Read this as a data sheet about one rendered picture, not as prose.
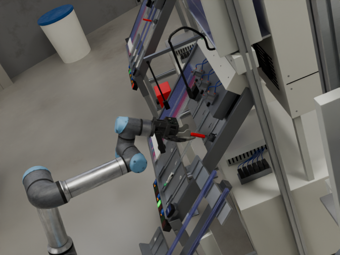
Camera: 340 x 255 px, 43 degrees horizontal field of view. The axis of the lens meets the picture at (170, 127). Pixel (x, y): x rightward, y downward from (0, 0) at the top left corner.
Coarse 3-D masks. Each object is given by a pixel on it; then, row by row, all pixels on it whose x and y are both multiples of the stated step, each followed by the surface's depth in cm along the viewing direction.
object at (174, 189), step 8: (168, 144) 221; (176, 144) 214; (168, 152) 218; (176, 152) 209; (160, 160) 225; (168, 160) 215; (176, 160) 207; (160, 168) 222; (168, 168) 212; (184, 168) 197; (160, 176) 217; (168, 176) 210; (176, 176) 201; (184, 176) 193; (168, 184) 206; (176, 184) 199; (184, 184) 191; (168, 192) 204; (176, 192) 196; (168, 200) 200; (176, 200) 194
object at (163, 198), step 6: (150, 144) 242; (150, 150) 237; (156, 162) 229; (156, 168) 224; (156, 174) 219; (156, 180) 216; (162, 186) 212; (162, 192) 208; (162, 198) 204; (162, 204) 201
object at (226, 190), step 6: (222, 198) 146; (216, 204) 148; (216, 210) 148; (210, 216) 150; (210, 222) 150; (204, 228) 151; (198, 234) 153; (198, 240) 153; (192, 246) 155; (192, 252) 155
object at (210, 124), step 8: (192, 56) 226; (200, 56) 216; (192, 64) 223; (200, 64) 213; (192, 104) 208; (200, 104) 199; (192, 112) 205; (200, 112) 197; (208, 112) 189; (208, 120) 187; (216, 120) 181; (224, 120) 174; (200, 128) 192; (208, 128) 185; (216, 128) 179; (208, 144) 181
